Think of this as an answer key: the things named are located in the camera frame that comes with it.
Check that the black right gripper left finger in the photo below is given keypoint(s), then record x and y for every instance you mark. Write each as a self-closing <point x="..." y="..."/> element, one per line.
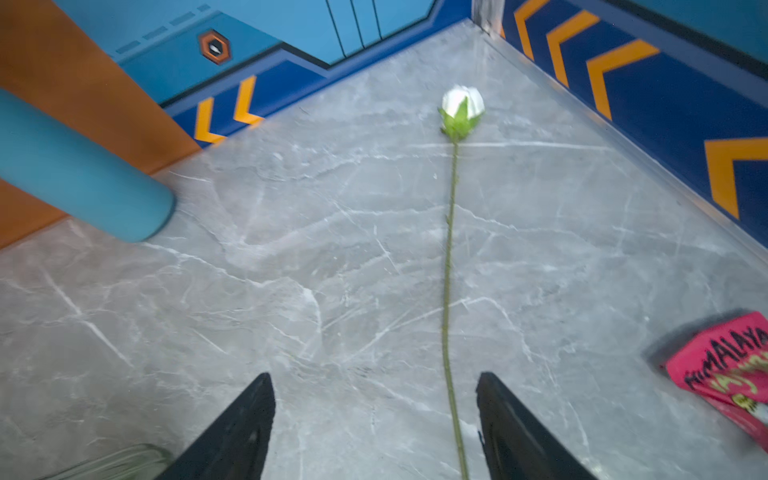
<point x="235" y="445"/>

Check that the teal ceramic vase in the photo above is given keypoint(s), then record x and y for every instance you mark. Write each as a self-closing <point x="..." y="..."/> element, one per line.
<point x="52" y="162"/>

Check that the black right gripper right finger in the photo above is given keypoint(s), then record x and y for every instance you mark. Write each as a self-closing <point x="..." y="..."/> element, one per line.
<point x="516" y="445"/>

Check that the clear glass vase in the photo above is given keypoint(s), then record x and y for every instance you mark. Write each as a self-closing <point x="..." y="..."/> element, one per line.
<point x="137" y="462"/>

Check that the white rose flower stem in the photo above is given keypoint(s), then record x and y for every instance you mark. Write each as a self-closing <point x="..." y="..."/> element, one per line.
<point x="461" y="110"/>

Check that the pink candy wrapper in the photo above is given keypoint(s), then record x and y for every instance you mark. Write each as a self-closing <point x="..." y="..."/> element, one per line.
<point x="726" y="365"/>

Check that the right aluminium corner post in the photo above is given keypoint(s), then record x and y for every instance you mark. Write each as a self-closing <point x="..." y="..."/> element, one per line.
<point x="488" y="15"/>

